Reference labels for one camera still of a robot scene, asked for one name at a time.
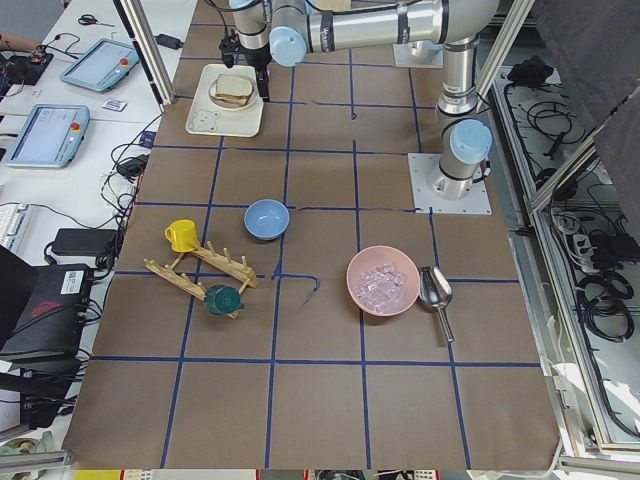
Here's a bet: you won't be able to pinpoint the yellow mug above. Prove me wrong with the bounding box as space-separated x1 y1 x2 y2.
164 219 200 253

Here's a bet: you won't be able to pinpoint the wooden mug rack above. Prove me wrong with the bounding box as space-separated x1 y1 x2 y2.
144 241 259 319

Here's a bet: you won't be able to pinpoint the blue bowl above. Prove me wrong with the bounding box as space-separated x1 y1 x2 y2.
244 199 290 241

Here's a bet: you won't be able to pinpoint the dark green mug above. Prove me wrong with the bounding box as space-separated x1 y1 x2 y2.
203 285 244 316

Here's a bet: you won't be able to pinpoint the bread slice on plate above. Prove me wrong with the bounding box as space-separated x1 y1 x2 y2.
213 98 249 109

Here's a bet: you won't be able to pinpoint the black laptop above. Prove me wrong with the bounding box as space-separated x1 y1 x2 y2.
1 247 93 363

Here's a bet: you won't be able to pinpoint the black power adapter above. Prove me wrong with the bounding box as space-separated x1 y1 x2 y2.
51 228 116 257

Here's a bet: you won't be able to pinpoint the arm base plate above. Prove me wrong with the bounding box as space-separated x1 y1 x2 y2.
393 44 443 69
408 153 492 215

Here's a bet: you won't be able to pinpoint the near teach pendant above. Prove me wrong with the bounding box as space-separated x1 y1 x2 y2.
6 104 90 169

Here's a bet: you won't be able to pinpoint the far teach pendant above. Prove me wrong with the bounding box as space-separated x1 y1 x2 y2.
60 38 139 92

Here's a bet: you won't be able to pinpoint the black scissors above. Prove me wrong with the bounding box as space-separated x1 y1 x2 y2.
77 14 114 27

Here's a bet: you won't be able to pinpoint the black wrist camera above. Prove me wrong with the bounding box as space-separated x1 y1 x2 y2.
219 31 239 69

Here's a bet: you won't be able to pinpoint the bread slice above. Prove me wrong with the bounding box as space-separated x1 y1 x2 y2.
213 74 253 99
213 98 249 109

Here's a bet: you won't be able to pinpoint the white round plate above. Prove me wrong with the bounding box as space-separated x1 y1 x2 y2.
209 74 258 111

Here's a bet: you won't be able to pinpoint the cream bear serving tray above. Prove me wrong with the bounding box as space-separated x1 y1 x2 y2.
185 64 264 137

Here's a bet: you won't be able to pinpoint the aluminium frame post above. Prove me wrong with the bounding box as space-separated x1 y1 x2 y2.
113 0 175 106

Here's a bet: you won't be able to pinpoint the pink bowl with ice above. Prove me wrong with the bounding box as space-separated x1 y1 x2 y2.
346 245 420 316

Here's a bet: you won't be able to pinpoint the small black adapter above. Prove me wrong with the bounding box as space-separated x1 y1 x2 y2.
155 34 184 50

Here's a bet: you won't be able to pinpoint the teach pendant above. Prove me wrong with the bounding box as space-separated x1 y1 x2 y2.
60 38 139 92
6 104 90 169

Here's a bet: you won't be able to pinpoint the metal scoop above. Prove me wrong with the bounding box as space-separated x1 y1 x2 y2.
419 266 455 343

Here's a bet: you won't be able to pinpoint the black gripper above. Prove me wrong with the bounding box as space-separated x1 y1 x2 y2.
238 32 271 102

